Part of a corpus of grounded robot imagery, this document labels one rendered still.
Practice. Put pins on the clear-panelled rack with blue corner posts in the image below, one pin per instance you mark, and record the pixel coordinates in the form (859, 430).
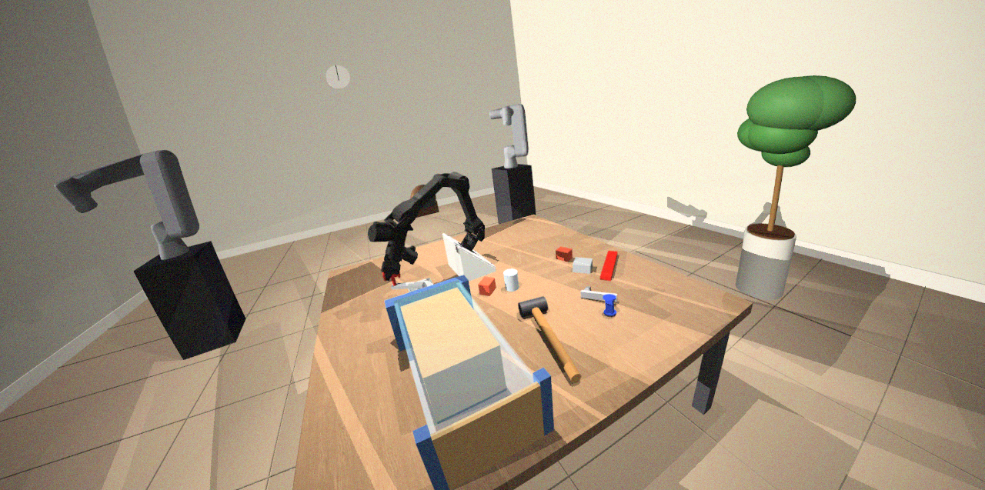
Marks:
(481, 402)

